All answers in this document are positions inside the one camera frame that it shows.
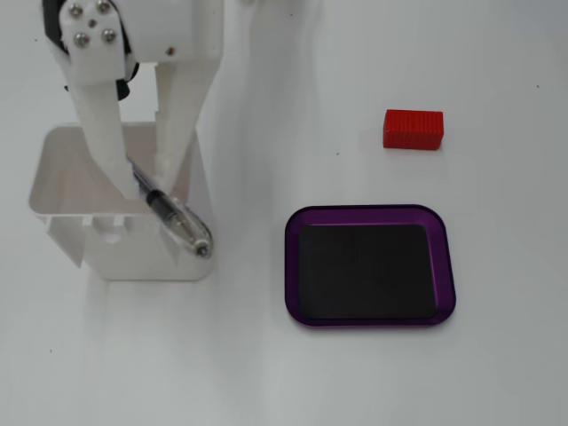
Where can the white plastic pen holder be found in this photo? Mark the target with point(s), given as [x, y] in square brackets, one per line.
[146, 259]

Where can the purple metal tray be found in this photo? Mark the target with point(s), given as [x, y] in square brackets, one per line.
[366, 270]

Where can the red ribbed plastic block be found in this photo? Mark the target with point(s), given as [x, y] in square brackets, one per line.
[412, 129]

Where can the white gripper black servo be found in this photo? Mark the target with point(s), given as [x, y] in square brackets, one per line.
[177, 37]

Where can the clear black ballpoint pen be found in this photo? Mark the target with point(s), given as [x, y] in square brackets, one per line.
[177, 218]

